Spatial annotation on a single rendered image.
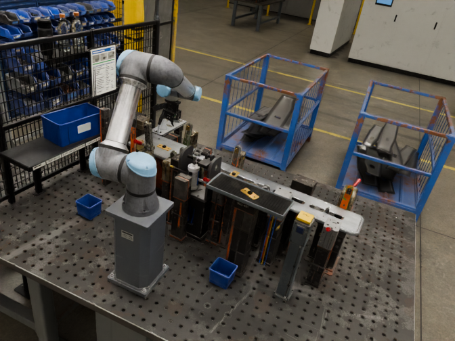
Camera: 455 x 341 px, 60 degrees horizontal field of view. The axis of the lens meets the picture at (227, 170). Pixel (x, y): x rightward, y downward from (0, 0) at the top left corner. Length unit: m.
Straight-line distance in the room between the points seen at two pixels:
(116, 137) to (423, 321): 2.47
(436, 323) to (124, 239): 2.32
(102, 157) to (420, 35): 8.61
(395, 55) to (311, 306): 8.19
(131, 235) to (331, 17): 8.51
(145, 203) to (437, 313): 2.40
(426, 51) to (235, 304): 8.42
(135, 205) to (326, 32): 8.50
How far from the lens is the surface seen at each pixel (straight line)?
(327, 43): 9.78
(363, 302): 2.11
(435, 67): 9.79
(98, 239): 2.14
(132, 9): 2.82
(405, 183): 4.48
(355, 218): 2.06
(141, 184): 1.56
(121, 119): 1.62
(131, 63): 1.66
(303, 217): 1.66
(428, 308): 3.35
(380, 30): 9.65
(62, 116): 2.42
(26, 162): 2.17
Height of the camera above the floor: 2.11
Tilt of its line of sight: 31 degrees down
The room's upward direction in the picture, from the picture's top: 9 degrees clockwise
